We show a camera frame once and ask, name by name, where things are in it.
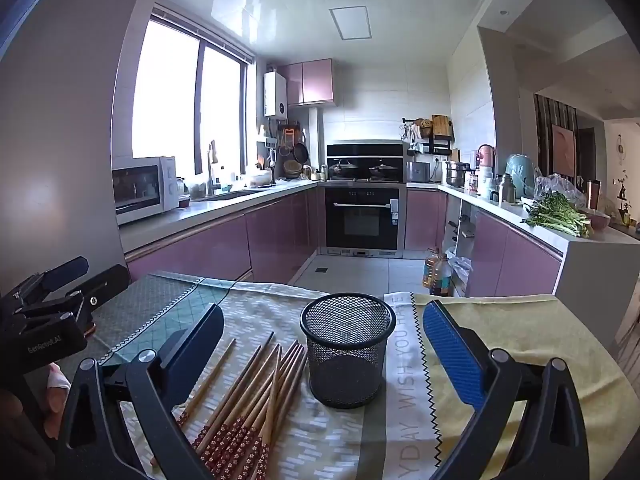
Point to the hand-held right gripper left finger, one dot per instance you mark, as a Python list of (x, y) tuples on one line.
[(200, 345)]

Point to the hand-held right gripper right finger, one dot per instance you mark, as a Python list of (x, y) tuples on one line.
[(450, 355)]

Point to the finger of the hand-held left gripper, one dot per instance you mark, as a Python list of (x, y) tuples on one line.
[(67, 267), (112, 277)]

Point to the bunch of wooden chopsticks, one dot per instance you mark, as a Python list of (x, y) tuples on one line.
[(250, 410)]

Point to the black mesh holder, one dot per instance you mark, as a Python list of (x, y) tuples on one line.
[(345, 360)]

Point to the person's left hand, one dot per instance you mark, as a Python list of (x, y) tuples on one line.
[(55, 395)]

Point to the teal quilted table mat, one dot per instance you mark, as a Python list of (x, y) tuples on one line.
[(165, 315)]

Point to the cooking oil bottles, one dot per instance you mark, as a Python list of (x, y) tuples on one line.
[(442, 277)]

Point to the yellow oil bottle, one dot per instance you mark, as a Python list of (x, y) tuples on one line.
[(431, 267)]

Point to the white plastic bag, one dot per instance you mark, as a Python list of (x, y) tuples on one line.
[(460, 265)]

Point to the white microwave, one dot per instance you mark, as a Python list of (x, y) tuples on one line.
[(145, 187)]

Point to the yellow cloth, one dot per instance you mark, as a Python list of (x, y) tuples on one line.
[(540, 320)]

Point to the pink base cabinet run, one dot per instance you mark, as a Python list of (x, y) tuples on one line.
[(215, 245), (505, 260)]

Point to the grey refrigerator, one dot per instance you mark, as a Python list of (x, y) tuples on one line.
[(65, 135)]

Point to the olive dash-patterned tablecloth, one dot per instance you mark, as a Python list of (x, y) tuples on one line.
[(345, 440)]

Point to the steel faucet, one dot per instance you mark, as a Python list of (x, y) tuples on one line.
[(212, 170)]

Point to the kitchen sink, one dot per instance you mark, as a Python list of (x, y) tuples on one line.
[(240, 194)]

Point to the black built-in oven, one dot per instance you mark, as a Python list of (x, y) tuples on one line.
[(362, 220)]

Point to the leafy greens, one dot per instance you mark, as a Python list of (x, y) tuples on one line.
[(555, 215)]

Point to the steel thermos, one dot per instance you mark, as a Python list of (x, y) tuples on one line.
[(506, 189)]

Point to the white container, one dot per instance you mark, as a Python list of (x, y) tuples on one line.
[(485, 182)]

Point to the beige bowl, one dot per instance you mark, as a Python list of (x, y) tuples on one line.
[(260, 177)]

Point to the steel pot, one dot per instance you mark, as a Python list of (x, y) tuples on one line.
[(456, 175)]

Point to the silver toaster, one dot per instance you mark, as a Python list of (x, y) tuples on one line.
[(419, 172)]

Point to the kitchen window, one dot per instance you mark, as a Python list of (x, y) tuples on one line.
[(165, 95)]

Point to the mint green appliance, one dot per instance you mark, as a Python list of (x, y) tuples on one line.
[(520, 175)]

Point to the black lidded wok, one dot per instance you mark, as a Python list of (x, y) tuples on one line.
[(382, 168), (342, 167)]

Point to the clear plastic bag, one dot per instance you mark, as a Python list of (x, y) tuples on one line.
[(555, 185)]

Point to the dark red bowl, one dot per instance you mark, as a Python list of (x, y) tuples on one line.
[(597, 220)]

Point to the woven basket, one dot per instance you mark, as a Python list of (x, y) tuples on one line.
[(292, 167)]

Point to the pink kettle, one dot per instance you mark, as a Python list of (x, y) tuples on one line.
[(486, 157)]

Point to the black frying pan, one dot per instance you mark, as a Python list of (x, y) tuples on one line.
[(300, 152)]

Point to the black range hood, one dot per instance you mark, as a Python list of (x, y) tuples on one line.
[(365, 150)]

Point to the white water heater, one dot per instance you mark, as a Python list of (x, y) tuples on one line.
[(275, 95)]

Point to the ceiling light panel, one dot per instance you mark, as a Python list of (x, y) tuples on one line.
[(350, 22)]

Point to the black wall rack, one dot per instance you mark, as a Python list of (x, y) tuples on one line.
[(440, 140)]

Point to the framed wall picture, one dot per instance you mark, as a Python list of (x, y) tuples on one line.
[(565, 145)]

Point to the pink wall cabinet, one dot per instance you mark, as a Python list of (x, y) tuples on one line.
[(315, 82)]

